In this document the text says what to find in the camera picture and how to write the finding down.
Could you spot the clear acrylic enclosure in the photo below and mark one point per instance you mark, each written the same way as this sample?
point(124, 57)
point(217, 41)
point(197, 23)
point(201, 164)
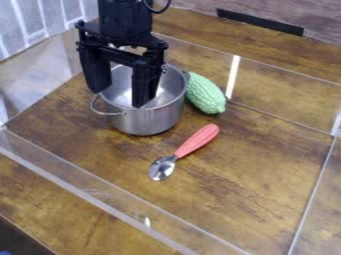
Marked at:
point(255, 193)

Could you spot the black wall strip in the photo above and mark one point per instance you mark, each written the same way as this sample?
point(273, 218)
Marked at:
point(259, 22)

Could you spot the stainless steel pot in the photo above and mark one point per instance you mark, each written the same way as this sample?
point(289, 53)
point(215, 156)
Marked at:
point(159, 114)

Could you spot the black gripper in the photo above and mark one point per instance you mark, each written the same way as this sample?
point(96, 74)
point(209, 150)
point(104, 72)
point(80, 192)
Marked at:
point(124, 25)

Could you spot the green bitter gourd toy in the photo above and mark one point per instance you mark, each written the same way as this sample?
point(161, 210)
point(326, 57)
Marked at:
point(205, 94)

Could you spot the pink handled metal spoon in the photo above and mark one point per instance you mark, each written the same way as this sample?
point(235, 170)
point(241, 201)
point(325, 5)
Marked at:
point(163, 165)

